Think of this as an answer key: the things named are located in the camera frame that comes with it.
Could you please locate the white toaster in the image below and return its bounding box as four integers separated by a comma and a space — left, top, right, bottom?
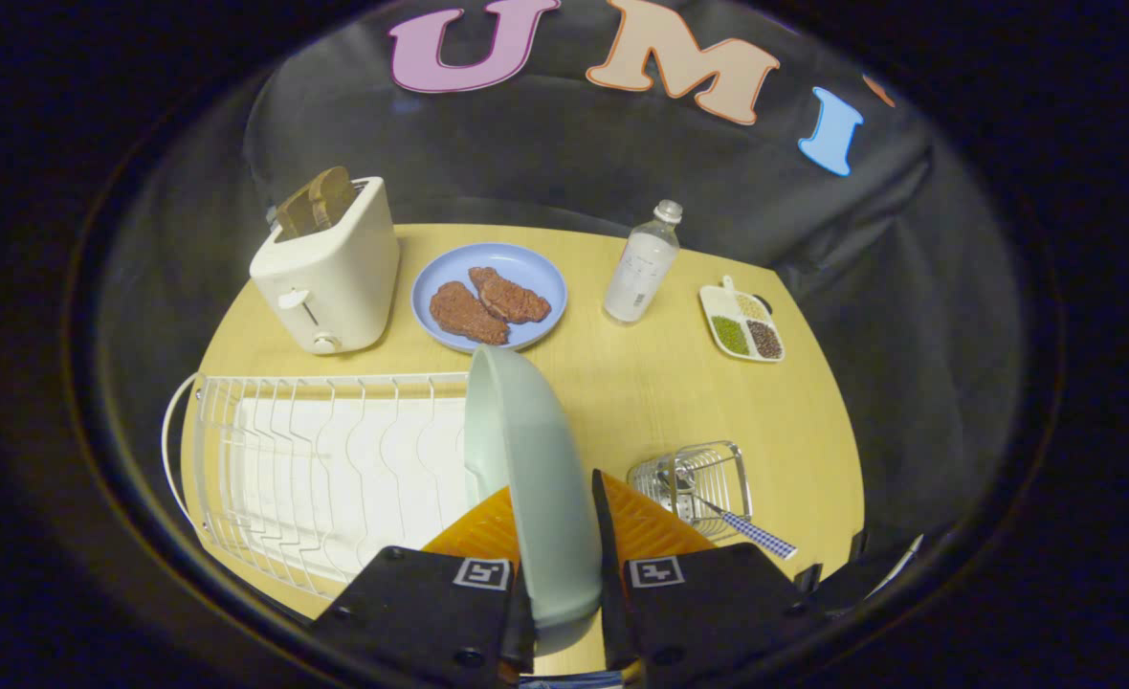
249, 176, 401, 356

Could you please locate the silver wire basket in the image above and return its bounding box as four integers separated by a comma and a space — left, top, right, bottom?
627, 440, 754, 543

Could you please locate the blue plate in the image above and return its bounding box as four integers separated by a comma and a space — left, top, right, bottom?
410, 242, 568, 353

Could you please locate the clear plastic bottle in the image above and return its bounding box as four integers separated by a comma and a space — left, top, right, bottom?
604, 199, 684, 324

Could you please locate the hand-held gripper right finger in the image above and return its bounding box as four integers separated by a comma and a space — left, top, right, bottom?
590, 468, 826, 682

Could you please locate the white divided tray with beans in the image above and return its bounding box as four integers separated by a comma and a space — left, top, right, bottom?
698, 276, 786, 364

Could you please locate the white wire dish rack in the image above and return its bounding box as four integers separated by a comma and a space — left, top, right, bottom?
162, 371, 489, 601

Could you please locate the black backdrop cloth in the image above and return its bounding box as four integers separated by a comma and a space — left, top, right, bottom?
96, 0, 1025, 566

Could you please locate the spoon with blue checkered handle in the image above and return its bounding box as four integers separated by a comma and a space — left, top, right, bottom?
658, 467, 799, 561

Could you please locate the brown meat steak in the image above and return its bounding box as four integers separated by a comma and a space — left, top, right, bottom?
429, 280, 511, 346
468, 266, 553, 324

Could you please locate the pale green plate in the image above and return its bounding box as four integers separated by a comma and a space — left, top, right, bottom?
463, 344, 605, 630

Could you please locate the brown toast slice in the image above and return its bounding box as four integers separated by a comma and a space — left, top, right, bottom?
275, 185, 319, 241
308, 167, 359, 231

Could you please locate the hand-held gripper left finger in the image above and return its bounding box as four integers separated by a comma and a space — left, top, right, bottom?
311, 485, 538, 689

